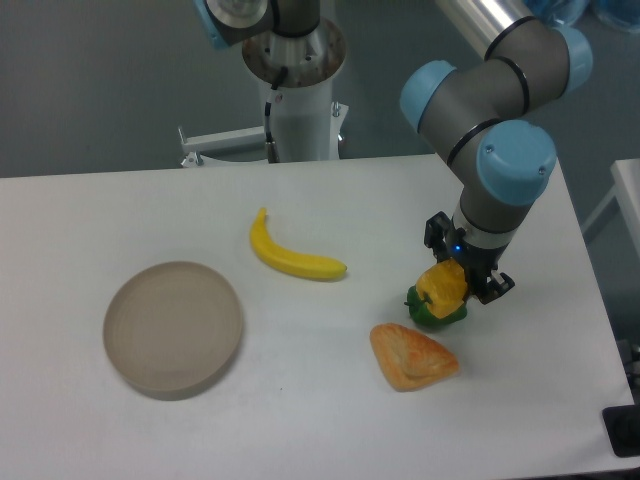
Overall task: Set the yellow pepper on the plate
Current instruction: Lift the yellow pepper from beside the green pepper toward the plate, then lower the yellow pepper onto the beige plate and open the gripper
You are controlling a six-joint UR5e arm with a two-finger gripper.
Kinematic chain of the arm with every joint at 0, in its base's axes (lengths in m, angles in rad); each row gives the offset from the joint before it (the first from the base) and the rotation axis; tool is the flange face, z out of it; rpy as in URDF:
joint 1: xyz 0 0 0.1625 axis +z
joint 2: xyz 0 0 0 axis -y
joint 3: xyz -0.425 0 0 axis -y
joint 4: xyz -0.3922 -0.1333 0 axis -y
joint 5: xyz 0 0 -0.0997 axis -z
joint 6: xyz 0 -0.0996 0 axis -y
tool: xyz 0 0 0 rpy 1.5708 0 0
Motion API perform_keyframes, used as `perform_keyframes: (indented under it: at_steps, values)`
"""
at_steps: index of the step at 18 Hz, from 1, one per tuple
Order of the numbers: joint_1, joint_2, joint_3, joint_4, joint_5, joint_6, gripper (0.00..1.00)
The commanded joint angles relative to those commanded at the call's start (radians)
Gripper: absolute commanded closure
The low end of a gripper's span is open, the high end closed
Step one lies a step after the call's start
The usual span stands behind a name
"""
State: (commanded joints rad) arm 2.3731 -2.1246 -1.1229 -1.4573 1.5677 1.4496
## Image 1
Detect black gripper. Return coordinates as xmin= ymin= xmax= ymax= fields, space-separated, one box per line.
xmin=424 ymin=211 xmax=515 ymax=305

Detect yellow toy bell pepper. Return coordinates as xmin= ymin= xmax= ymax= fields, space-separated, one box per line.
xmin=415 ymin=259 xmax=468 ymax=320

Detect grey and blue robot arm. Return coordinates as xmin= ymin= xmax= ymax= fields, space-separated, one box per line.
xmin=195 ymin=1 xmax=593 ymax=304

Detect green toy bell pepper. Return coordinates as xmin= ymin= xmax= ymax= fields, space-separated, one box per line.
xmin=404 ymin=286 xmax=467 ymax=329

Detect beige round plate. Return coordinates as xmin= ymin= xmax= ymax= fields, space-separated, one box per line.
xmin=102 ymin=261 xmax=244 ymax=401

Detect toy triangular pastry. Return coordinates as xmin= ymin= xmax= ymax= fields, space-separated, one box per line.
xmin=369 ymin=323 xmax=460 ymax=392

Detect yellow toy banana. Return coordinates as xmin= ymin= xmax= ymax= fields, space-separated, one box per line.
xmin=249 ymin=207 xmax=347 ymax=281

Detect white side table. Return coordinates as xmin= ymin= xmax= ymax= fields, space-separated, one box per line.
xmin=580 ymin=158 xmax=639 ymax=251

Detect black device at edge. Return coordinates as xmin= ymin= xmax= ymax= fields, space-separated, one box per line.
xmin=602 ymin=405 xmax=639 ymax=458

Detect blue plastic bags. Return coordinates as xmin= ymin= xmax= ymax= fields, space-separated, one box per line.
xmin=519 ymin=0 xmax=640 ymax=32

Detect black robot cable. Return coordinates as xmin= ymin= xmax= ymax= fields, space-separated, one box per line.
xmin=263 ymin=65 xmax=289 ymax=165

